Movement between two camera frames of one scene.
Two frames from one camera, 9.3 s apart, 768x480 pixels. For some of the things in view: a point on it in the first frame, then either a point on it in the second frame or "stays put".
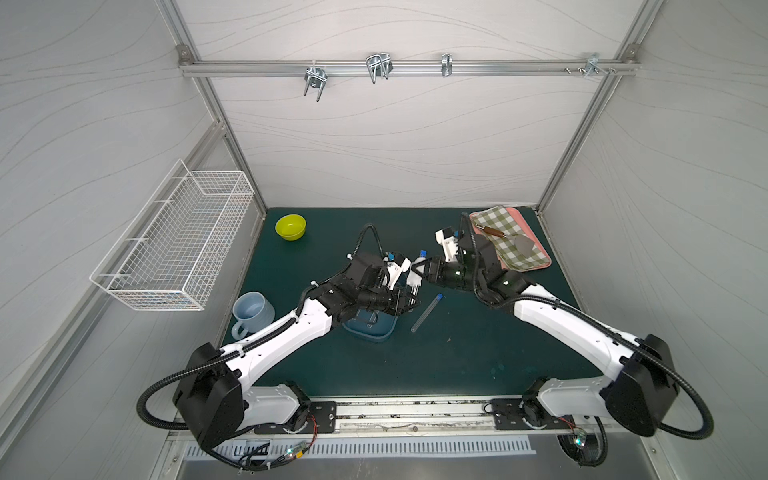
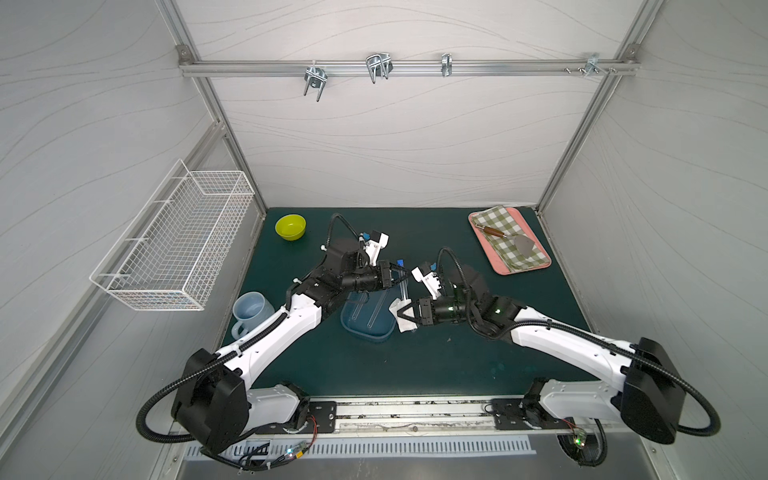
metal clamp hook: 447,64 stays put
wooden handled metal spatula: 523,244 stays put
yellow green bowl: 291,227 stays put
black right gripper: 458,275 -> 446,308
